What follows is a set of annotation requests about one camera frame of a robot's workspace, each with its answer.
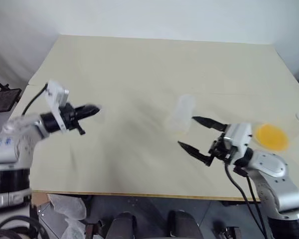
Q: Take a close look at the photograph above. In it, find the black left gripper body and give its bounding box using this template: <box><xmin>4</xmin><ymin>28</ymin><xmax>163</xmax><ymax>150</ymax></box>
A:
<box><xmin>59</xmin><ymin>102</ymin><xmax>87</xmax><ymax>136</ymax></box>

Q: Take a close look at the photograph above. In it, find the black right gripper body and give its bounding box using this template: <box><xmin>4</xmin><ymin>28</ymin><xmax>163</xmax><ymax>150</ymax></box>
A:
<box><xmin>208</xmin><ymin>132</ymin><xmax>237</xmax><ymax>164</ymax></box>

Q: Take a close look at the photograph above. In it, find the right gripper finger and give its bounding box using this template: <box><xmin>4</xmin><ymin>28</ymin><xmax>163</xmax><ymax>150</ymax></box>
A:
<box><xmin>177</xmin><ymin>140</ymin><xmax>215</xmax><ymax>167</ymax></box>
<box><xmin>191</xmin><ymin>116</ymin><xmax>228</xmax><ymax>132</ymax></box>

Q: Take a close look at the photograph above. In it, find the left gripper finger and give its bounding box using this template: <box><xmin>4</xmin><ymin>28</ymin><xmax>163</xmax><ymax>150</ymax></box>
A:
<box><xmin>75</xmin><ymin>111</ymin><xmax>100</xmax><ymax>120</ymax></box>
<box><xmin>74</xmin><ymin>104</ymin><xmax>102</xmax><ymax>114</ymax></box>

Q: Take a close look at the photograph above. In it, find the clear plastic cup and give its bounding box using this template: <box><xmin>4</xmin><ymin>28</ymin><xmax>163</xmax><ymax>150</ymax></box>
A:
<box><xmin>167</xmin><ymin>94</ymin><xmax>196</xmax><ymax>135</ymax></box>

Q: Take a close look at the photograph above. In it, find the black mesh panel stand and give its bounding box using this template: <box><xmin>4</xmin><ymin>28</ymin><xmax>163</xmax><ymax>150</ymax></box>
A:
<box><xmin>0</xmin><ymin>73</ymin><xmax>22</xmax><ymax>115</ymax></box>

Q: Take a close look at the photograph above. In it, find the dark rounded shape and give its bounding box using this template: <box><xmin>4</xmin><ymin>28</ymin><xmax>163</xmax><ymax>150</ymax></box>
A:
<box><xmin>167</xmin><ymin>210</ymin><xmax>203</xmax><ymax>239</ymax></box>
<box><xmin>109</xmin><ymin>211</ymin><xmax>138</xmax><ymax>239</ymax></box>

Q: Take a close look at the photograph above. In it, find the crumpled clear plastic bag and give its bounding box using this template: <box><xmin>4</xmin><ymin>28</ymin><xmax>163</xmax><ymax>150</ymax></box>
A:
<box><xmin>47</xmin><ymin>193</ymin><xmax>87</xmax><ymax>239</ymax></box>

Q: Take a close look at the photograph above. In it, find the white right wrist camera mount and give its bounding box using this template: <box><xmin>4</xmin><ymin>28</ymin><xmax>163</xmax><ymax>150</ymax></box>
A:
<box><xmin>222</xmin><ymin>122</ymin><xmax>253</xmax><ymax>164</ymax></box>

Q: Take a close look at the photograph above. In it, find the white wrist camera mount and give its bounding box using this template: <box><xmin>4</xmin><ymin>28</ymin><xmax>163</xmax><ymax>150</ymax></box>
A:
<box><xmin>44</xmin><ymin>80</ymin><xmax>70</xmax><ymax>134</ymax></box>
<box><xmin>222</xmin><ymin>122</ymin><xmax>253</xmax><ymax>164</ymax></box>

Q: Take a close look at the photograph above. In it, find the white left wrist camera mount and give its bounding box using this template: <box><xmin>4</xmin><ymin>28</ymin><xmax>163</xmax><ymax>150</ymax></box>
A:
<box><xmin>44</xmin><ymin>80</ymin><xmax>70</xmax><ymax>134</ymax></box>

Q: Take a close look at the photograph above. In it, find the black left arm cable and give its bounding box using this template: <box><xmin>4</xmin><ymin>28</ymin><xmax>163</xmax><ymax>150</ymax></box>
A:
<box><xmin>21</xmin><ymin>84</ymin><xmax>49</xmax><ymax>117</ymax></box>

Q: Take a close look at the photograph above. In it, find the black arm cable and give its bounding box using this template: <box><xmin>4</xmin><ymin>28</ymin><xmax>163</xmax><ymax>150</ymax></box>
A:
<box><xmin>224</xmin><ymin>161</ymin><xmax>268</xmax><ymax>239</ymax></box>
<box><xmin>21</xmin><ymin>84</ymin><xmax>49</xmax><ymax>117</ymax></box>

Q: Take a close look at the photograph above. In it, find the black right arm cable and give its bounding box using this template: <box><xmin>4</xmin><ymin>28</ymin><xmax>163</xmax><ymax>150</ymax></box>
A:
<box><xmin>224</xmin><ymin>161</ymin><xmax>268</xmax><ymax>239</ymax></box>

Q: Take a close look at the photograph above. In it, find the black metal bracket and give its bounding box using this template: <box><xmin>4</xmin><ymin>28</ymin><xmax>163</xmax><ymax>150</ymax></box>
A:
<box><xmin>213</xmin><ymin>221</ymin><xmax>243</xmax><ymax>239</ymax></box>

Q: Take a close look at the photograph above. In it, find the black looped floor cable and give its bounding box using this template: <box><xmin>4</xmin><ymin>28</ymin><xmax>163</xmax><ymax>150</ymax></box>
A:
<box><xmin>0</xmin><ymin>214</ymin><xmax>42</xmax><ymax>239</ymax></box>

